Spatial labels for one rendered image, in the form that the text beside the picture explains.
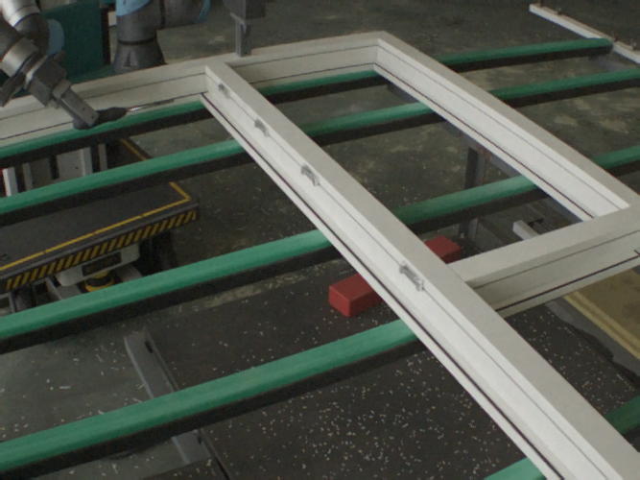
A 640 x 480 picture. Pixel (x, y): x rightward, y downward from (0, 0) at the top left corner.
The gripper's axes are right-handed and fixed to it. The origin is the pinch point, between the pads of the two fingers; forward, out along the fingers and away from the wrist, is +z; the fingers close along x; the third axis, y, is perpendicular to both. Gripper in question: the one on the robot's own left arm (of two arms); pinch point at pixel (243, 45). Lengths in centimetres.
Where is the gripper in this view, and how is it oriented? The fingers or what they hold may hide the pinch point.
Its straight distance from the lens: 173.4
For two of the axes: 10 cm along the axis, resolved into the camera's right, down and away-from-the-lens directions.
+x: -4.6, -5.1, 7.2
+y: 8.9, -2.4, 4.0
